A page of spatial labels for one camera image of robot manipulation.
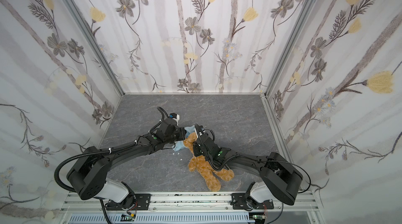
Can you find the light blue teddy hoodie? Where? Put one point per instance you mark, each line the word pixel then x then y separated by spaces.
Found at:
pixel 189 138

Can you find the aluminium corner post right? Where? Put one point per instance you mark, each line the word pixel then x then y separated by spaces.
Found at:
pixel 295 33

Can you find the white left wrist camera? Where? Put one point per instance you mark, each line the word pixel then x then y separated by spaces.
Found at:
pixel 175 117

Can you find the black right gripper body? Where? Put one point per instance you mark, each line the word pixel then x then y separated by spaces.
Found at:
pixel 199 134

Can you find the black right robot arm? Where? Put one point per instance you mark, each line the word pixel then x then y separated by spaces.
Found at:
pixel 281 177

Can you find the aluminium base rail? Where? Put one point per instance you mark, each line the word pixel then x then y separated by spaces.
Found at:
pixel 305 209

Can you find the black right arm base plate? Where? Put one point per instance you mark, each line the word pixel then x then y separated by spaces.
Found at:
pixel 242 201

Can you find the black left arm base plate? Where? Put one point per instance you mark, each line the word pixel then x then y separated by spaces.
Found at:
pixel 131 202

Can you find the aluminium corner post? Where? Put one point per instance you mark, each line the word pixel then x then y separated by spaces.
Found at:
pixel 88 35
pixel 295 33

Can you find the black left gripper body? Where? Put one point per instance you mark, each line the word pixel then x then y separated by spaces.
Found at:
pixel 180 133

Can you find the aluminium corner post left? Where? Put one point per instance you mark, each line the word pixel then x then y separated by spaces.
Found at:
pixel 88 35

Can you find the brown teddy bear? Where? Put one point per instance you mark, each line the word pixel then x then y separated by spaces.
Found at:
pixel 200 165

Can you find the white perforated cable tray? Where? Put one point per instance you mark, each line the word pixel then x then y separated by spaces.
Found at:
pixel 182 218

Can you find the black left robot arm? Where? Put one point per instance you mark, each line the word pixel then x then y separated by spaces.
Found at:
pixel 89 175

